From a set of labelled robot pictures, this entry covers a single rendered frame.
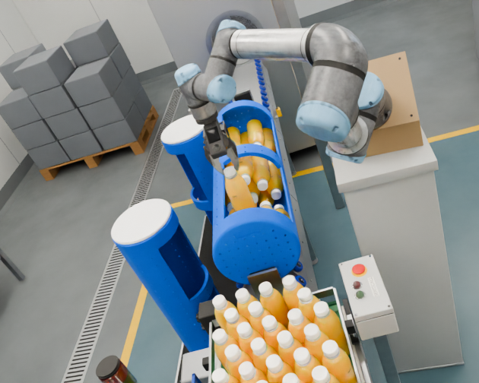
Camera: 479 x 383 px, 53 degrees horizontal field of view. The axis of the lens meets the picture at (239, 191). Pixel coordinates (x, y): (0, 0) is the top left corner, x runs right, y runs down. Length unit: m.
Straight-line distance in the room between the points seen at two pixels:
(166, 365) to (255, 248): 1.52
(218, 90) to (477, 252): 1.98
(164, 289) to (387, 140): 1.13
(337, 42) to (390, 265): 1.07
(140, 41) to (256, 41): 5.63
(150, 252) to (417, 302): 1.10
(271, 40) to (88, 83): 3.79
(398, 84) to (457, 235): 1.49
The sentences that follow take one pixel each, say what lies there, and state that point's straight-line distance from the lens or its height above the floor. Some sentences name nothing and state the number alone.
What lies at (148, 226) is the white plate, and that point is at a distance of 2.04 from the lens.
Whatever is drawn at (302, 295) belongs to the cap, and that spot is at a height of 1.11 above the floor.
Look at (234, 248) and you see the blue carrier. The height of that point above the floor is 1.15.
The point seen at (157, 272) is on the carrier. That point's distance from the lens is 2.11.
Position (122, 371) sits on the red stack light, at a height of 1.23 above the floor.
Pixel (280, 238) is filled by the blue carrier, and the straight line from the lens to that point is 1.54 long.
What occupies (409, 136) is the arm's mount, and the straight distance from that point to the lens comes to 1.69.
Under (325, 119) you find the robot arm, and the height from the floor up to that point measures 1.63.
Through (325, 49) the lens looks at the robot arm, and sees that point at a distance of 1.07.
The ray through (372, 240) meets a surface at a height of 0.86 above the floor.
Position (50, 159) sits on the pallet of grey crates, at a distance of 5.53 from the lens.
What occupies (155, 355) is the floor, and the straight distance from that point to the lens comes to 3.03.
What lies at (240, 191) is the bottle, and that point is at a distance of 1.54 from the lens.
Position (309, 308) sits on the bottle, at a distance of 1.40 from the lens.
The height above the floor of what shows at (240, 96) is 1.07.
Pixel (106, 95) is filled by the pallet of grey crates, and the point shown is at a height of 0.70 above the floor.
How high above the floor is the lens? 2.13
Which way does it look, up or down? 34 degrees down
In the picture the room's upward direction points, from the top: 24 degrees counter-clockwise
